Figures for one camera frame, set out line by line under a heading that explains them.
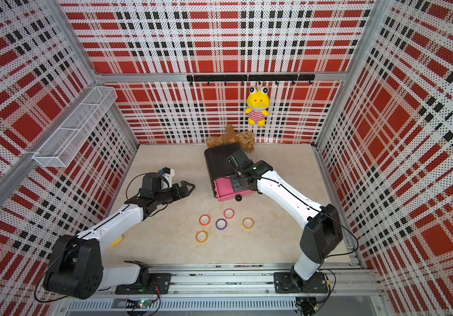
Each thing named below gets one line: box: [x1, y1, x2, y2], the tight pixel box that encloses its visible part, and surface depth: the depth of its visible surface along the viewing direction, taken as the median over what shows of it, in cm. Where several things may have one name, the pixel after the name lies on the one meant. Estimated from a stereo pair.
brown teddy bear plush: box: [206, 124, 256, 154], surface depth 116 cm
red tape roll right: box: [223, 208, 236, 220], surface depth 95 cm
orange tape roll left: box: [195, 230, 209, 244], surface depth 87 cm
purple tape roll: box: [215, 217, 228, 231], surface depth 90 cm
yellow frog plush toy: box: [244, 85, 271, 128], surface depth 95 cm
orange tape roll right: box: [242, 217, 255, 230], surface depth 91 cm
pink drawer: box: [213, 175, 256, 202], surface depth 86 cm
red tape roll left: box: [198, 213, 212, 227], surface depth 92 cm
